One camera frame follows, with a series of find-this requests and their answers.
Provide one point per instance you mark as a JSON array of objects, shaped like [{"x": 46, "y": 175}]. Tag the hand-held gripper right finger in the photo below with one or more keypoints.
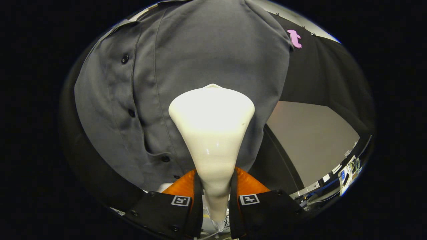
[{"x": 234, "y": 213}]

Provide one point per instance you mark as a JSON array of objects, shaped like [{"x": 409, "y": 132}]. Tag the white cloth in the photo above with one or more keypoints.
[{"x": 118, "y": 211}]

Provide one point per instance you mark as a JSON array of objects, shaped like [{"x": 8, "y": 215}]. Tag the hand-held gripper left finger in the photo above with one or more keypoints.
[{"x": 197, "y": 213}]

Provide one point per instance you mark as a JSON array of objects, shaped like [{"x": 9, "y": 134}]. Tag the grey cabinet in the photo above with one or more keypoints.
[{"x": 310, "y": 140}]

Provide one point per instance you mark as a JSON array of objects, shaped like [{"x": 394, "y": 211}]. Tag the white garment steamer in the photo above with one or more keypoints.
[{"x": 211, "y": 126}]

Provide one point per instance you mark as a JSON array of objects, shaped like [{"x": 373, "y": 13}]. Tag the white desk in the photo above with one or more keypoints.
[{"x": 347, "y": 176}]

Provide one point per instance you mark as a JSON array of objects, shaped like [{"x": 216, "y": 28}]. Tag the grey button shirt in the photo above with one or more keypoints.
[{"x": 206, "y": 43}]

